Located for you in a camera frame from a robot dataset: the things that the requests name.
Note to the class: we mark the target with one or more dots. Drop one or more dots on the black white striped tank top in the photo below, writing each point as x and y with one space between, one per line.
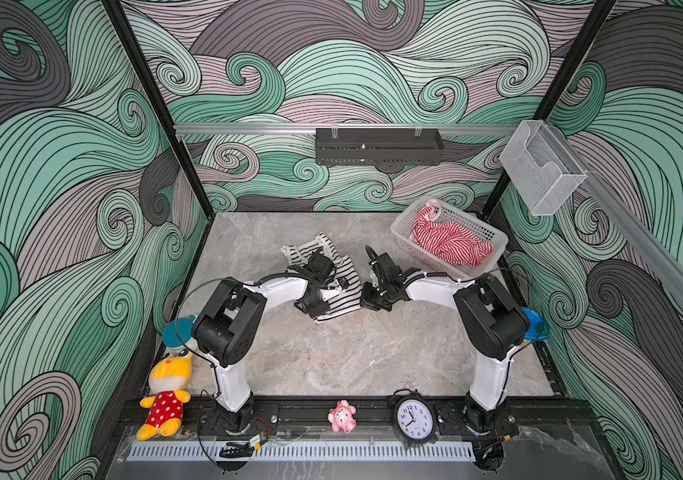
320 256

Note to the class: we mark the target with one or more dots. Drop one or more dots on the black analog alarm clock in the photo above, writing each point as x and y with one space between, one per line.
414 421

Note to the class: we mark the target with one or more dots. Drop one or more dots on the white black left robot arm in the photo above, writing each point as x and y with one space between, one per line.
226 327

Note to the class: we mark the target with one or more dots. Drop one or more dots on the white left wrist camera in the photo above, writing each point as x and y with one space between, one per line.
335 288

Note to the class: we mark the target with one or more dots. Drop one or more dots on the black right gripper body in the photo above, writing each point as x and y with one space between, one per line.
375 297

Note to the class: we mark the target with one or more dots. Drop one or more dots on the red white striped tank top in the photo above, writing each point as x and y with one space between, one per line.
448 241

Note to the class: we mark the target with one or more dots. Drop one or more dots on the black vertical frame post right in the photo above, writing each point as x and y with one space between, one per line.
581 45

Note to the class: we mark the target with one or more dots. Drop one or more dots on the white slotted cable duct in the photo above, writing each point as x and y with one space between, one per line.
309 451

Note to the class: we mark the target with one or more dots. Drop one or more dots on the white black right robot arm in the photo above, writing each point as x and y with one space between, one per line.
495 324

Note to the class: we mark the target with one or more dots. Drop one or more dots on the teal round lid object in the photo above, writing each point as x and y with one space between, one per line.
177 336

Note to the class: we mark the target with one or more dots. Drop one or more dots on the pink plush toy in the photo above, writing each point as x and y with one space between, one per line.
342 417

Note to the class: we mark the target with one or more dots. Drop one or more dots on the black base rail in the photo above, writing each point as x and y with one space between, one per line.
288 416

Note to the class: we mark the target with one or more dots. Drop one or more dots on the black vertical frame post left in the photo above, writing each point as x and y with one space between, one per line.
131 47

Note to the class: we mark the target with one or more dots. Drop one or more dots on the white plastic laundry basket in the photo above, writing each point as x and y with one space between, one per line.
401 229

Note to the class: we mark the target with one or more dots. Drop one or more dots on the yellow red plush doll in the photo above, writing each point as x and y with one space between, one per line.
167 397

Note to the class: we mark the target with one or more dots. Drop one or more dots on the black vertical frame post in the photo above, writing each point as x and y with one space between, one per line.
581 45
131 47

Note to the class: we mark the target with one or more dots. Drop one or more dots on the clear plastic wall bin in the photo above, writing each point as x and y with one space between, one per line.
543 166

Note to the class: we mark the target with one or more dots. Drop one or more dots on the blue round lid object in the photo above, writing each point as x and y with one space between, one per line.
538 327

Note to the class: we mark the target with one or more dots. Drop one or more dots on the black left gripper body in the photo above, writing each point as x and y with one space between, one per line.
317 307

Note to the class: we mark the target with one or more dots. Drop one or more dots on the black wall shelf tray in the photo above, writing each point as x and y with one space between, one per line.
387 148

